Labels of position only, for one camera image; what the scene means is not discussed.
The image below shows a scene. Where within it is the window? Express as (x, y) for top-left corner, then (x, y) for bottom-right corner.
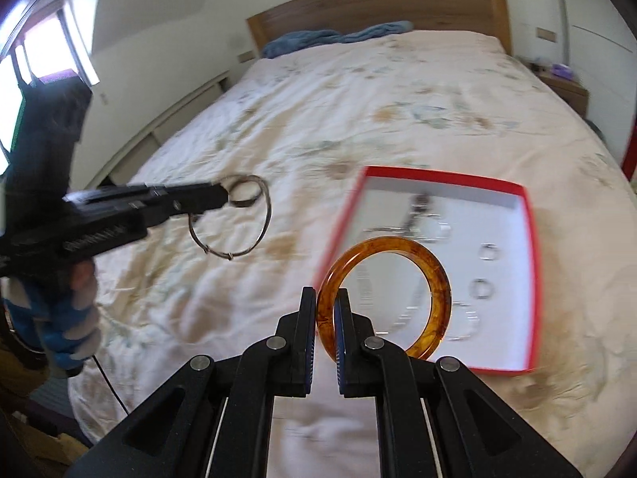
(0, 0), (100, 175)

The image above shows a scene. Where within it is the white wardrobe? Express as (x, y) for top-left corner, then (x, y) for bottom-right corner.
(555, 0), (637, 85)

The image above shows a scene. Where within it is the floral bedspread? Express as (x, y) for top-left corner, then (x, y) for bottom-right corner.
(70, 27), (637, 478)

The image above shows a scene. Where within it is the black cable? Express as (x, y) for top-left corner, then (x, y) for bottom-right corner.
(90, 353), (127, 416)

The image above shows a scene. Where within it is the red jewelry box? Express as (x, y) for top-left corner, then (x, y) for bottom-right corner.
(315, 165), (541, 376)

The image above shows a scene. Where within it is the black white beaded bracelet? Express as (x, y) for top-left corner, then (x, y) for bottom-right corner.
(405, 193), (436, 237)

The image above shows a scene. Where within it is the blue pillow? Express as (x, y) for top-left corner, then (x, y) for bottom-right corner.
(262, 30), (344, 59)
(338, 21), (414, 43)

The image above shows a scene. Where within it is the dark brown bangle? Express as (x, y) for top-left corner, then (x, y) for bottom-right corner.
(228, 174), (266, 208)

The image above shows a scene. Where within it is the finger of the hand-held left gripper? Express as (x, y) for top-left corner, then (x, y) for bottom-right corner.
(112, 182), (231, 205)
(149, 198), (231, 225)

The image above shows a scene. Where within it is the amber bangle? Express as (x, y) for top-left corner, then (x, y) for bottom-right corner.
(317, 239), (453, 360)

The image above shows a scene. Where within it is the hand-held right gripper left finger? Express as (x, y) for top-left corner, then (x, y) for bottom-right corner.
(64, 286), (319, 478)

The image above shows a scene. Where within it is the wooden nightstand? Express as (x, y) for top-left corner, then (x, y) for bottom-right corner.
(537, 67), (590, 120)

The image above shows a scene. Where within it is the thin silver bangle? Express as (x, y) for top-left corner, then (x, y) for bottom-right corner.
(188, 176), (273, 260)

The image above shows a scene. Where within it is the person's left hand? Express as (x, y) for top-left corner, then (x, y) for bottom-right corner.
(0, 259), (103, 374)

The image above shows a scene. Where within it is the twisted silver hoop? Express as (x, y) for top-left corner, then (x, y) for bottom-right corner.
(447, 303), (479, 343)
(423, 219), (452, 241)

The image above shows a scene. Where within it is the wooden headboard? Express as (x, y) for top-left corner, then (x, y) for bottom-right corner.
(246, 0), (513, 58)

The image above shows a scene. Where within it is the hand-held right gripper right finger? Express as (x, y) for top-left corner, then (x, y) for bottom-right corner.
(334, 289), (583, 478)

